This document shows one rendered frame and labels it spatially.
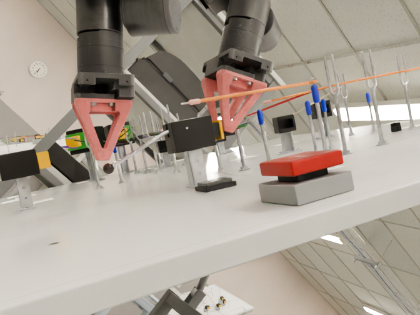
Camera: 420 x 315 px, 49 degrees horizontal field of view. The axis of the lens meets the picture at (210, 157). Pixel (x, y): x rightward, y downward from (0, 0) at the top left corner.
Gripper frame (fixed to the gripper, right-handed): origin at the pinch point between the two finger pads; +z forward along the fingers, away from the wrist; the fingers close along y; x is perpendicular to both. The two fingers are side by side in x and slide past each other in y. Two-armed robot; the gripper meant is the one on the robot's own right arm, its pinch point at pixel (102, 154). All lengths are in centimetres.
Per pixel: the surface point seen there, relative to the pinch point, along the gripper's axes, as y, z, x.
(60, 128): 91, -10, 0
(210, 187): -8.2, 4.2, -11.1
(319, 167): -27.8, 1.8, -12.8
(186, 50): 134, -47, -55
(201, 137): -2.2, -1.9, -12.3
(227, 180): -7.9, 3.6, -13.5
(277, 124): 19.2, -5.4, -35.4
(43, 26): 740, -222, -9
